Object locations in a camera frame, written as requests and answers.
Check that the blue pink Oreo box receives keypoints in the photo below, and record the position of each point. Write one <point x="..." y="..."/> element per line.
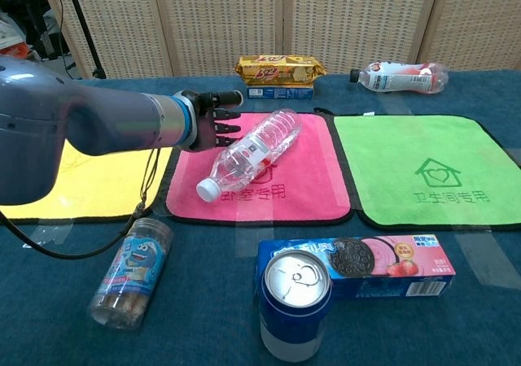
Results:
<point x="407" y="272"/>

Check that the pink label drink bottle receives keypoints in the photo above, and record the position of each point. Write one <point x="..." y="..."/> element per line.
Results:
<point x="399" y="79"/>

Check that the pink cloth with house print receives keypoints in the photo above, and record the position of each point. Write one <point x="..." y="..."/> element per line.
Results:
<point x="309" y="179"/>

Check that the clear tape strip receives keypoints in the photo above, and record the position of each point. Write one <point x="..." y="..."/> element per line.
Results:
<point x="392" y="105"/>
<point x="482" y="260"/>
<point x="254" y="240"/>
<point x="53" y="232"/>

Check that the blue drink can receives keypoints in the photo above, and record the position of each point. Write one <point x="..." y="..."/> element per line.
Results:
<point x="295" y="317"/>

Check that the clear cookie jar blue label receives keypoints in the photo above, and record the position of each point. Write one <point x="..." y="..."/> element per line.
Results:
<point x="130" y="272"/>

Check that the green cloth with house print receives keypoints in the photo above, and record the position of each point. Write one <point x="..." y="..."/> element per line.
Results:
<point x="386" y="158"/>

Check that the dark blue table cover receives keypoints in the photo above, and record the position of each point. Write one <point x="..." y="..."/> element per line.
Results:
<point x="203" y="321"/>

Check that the blue flat box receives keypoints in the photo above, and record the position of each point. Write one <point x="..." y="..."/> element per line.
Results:
<point x="281" y="92"/>

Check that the clear plastic water bottle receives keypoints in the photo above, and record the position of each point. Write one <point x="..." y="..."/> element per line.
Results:
<point x="252" y="150"/>

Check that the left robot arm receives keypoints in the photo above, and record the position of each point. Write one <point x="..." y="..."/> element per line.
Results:
<point x="61" y="126"/>

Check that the yellow biscuit pack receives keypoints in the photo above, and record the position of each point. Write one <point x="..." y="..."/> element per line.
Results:
<point x="281" y="71"/>

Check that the wicker folding screen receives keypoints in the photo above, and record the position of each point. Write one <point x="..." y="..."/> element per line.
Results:
<point x="228" y="20"/>

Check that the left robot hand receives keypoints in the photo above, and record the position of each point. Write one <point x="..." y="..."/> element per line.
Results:
<point x="205" y="126"/>

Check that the yellow cloth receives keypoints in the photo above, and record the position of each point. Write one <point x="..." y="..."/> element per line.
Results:
<point x="89" y="183"/>

